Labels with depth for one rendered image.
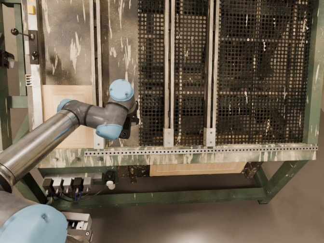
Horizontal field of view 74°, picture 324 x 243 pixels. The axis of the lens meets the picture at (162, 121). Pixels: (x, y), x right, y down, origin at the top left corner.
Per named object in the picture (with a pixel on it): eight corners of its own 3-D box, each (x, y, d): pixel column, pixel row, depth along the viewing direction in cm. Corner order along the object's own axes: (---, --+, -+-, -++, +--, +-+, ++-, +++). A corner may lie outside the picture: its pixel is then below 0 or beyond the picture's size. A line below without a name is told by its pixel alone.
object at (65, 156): (4, 164, 145) (-7, 169, 134) (2, 146, 144) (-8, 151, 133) (305, 155, 169) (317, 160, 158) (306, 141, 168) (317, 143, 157)
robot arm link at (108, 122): (89, 135, 74) (101, 106, 77) (120, 143, 72) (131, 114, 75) (80, 128, 66) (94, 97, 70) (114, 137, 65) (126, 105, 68)
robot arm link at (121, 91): (103, 97, 67) (113, 74, 69) (110, 109, 77) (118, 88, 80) (127, 103, 67) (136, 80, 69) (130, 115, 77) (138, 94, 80)
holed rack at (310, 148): (84, 155, 139) (84, 155, 139) (84, 151, 139) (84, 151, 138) (317, 150, 158) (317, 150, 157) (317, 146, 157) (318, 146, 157)
